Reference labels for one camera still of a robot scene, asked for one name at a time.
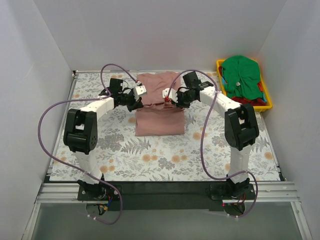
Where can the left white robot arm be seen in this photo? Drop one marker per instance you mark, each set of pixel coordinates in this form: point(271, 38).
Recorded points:
point(81, 131)

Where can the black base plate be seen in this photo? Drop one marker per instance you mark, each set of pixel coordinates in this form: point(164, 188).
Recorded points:
point(164, 195)

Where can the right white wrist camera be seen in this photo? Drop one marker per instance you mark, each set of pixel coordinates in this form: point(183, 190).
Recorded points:
point(170, 95)

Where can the aluminium mounting rail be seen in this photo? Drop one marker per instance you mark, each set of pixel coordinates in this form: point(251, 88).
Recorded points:
point(276, 215)

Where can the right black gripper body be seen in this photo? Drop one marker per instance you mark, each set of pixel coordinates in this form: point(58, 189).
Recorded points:
point(180, 101)

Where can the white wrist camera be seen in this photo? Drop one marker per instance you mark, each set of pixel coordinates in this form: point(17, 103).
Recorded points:
point(170, 95)
point(139, 90)

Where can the pink t shirt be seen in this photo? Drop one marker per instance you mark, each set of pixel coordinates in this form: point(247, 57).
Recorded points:
point(157, 117)

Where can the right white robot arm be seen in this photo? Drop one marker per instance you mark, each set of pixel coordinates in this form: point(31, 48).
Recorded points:
point(240, 131)

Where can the green t shirt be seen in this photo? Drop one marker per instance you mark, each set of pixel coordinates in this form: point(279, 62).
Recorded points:
point(241, 75)

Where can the floral patterned table mat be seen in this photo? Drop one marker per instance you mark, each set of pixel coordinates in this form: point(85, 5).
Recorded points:
point(122, 156)

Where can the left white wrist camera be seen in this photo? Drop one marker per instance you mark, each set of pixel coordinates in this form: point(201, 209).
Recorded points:
point(139, 90)

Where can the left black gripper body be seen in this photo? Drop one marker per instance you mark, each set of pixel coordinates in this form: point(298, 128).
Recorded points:
point(135, 104)

